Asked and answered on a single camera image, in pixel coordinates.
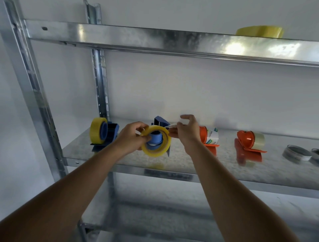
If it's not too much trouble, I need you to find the person's right hand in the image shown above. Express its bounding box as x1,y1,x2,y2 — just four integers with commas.
168,114,202,157

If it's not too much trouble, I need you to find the blue tape dispenser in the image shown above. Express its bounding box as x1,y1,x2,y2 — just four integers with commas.
90,121,120,152
145,116,173,157

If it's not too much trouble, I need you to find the orange tape dispenser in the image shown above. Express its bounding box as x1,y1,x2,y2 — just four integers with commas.
199,126,220,156
234,130,267,166

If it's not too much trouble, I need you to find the person's left forearm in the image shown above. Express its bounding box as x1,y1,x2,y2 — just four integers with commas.
0,143,123,242

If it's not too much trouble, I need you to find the galvanised metal shelving rack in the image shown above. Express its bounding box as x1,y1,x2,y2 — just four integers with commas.
0,0,319,242

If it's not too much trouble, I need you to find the clear tape roll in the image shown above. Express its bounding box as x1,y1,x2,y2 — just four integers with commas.
252,132,265,151

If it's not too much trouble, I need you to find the yellow tape roll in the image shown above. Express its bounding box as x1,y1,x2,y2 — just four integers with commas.
140,123,178,158
89,117,108,145
235,25,285,39

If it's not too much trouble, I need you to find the white labelled tape roll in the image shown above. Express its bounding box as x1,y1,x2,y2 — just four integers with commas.
206,128,219,145

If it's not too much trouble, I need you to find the person's left hand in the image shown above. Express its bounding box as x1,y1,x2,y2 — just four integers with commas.
113,121,152,157

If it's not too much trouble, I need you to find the person's right forearm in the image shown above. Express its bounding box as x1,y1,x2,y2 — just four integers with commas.
184,143,301,242

